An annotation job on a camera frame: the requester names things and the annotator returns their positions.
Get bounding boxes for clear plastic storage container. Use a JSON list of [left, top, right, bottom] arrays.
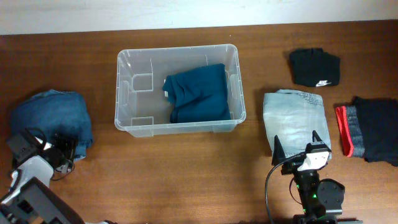
[[114, 44, 246, 138]]

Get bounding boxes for dark teal shirt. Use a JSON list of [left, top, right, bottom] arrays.
[[162, 63, 231, 123]]

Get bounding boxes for light grey folded jeans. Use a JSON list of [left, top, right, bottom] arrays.
[[262, 90, 331, 157]]

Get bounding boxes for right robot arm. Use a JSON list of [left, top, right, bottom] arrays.
[[265, 131, 363, 224]]

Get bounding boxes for blue denim jeans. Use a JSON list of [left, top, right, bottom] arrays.
[[9, 90, 94, 161]]

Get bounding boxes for black Nike folded garment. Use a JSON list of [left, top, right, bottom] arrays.
[[289, 48, 341, 87]]

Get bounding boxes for black shorts red grey waistband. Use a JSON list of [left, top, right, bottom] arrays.
[[335, 96, 397, 167]]

